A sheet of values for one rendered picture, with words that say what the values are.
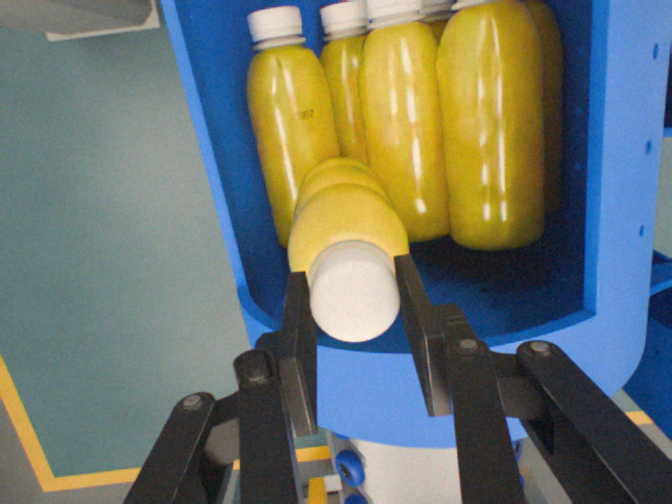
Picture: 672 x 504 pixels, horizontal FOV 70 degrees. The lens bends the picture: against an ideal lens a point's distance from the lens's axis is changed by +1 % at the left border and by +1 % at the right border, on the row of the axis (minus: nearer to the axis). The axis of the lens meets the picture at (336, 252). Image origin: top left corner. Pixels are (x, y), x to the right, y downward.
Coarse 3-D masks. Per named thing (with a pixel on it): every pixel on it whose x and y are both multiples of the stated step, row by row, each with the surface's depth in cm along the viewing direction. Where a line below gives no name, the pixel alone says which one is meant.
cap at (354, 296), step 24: (336, 264) 20; (360, 264) 20; (384, 264) 20; (312, 288) 20; (336, 288) 20; (360, 288) 20; (384, 288) 20; (312, 312) 20; (336, 312) 20; (360, 312) 20; (384, 312) 20; (336, 336) 21; (360, 336) 21
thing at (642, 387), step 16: (656, 256) 117; (656, 272) 94; (656, 288) 91; (656, 304) 120; (656, 320) 118; (656, 336) 83; (656, 352) 82; (640, 368) 85; (656, 368) 81; (624, 384) 91; (640, 384) 85; (656, 384) 81; (640, 400) 87; (656, 400) 81; (656, 416) 83
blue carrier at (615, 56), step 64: (192, 0) 32; (256, 0) 38; (320, 0) 41; (576, 0) 34; (640, 0) 20; (192, 64) 30; (576, 64) 35; (640, 64) 21; (576, 128) 37; (640, 128) 22; (256, 192) 39; (576, 192) 38; (640, 192) 23; (256, 256) 39; (448, 256) 46; (512, 256) 44; (576, 256) 40; (640, 256) 25; (256, 320) 29; (512, 320) 34; (576, 320) 24; (640, 320) 27; (320, 384) 26; (384, 384) 24
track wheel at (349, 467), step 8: (336, 456) 61; (344, 456) 59; (352, 456) 59; (336, 464) 61; (344, 464) 59; (352, 464) 59; (360, 464) 59; (344, 472) 60; (352, 472) 58; (360, 472) 59; (344, 480) 61; (352, 480) 59; (360, 480) 59
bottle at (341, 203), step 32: (352, 160) 34; (320, 192) 26; (352, 192) 25; (384, 192) 29; (320, 224) 23; (352, 224) 22; (384, 224) 23; (288, 256) 25; (320, 256) 22; (384, 256) 22
